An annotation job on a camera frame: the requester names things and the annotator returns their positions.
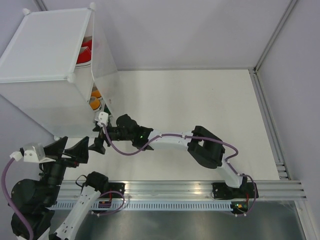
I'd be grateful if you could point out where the aluminium corner frame right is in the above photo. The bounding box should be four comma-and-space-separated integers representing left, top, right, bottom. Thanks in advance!
248, 0, 299, 181

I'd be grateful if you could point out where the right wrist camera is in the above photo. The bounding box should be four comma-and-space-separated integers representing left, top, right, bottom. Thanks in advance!
94, 111, 109, 127

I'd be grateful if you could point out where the orange sneaker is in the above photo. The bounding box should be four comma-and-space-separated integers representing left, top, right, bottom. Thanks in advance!
91, 88, 102, 99
88, 96, 102, 112

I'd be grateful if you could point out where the purple cable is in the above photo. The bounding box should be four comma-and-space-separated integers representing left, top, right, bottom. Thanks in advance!
103, 126, 258, 218
1, 157, 35, 240

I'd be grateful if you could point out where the aluminium corner frame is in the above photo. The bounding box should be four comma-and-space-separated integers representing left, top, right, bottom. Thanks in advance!
33, 0, 48, 12
248, 0, 299, 181

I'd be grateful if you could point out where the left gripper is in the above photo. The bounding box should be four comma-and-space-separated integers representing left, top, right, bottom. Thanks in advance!
39, 134, 90, 203

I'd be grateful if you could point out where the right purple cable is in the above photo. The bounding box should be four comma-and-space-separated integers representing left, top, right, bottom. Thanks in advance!
103, 126, 258, 218

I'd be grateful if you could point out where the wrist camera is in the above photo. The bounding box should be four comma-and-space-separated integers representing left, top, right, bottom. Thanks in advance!
9, 143, 55, 164
94, 111, 109, 127

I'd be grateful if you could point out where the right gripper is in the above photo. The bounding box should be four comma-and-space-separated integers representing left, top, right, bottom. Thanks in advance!
89, 122, 133, 156

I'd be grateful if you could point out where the white slotted cable duct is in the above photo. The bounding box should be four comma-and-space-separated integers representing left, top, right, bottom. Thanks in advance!
53, 201, 232, 211

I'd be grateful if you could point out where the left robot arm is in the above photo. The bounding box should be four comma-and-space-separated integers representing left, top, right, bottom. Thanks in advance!
1, 136, 109, 240

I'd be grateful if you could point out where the aluminium corner frame left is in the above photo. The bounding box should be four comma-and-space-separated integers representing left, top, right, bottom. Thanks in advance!
33, 0, 48, 12

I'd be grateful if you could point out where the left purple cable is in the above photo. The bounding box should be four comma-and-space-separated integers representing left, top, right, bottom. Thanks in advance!
1, 157, 35, 240

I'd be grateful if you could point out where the transparent cabinet door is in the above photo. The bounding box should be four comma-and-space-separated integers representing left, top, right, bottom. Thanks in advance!
91, 12, 119, 119

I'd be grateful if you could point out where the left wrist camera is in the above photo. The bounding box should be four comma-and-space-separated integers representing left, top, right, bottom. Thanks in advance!
9, 143, 55, 164

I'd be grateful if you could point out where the white plastic shoe cabinet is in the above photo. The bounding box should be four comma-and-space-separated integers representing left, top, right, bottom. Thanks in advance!
0, 3, 123, 138

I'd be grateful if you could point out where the aluminium mounting rail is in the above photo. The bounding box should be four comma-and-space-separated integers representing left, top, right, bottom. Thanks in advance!
54, 180, 307, 201

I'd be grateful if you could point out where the green sneaker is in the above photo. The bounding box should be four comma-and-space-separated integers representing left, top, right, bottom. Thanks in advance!
103, 105, 112, 116

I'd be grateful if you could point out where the red sneaker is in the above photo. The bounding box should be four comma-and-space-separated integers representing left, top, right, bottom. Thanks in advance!
75, 46, 92, 68
81, 36, 93, 51

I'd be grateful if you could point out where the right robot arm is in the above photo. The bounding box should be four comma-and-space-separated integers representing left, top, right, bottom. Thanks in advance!
89, 112, 259, 200

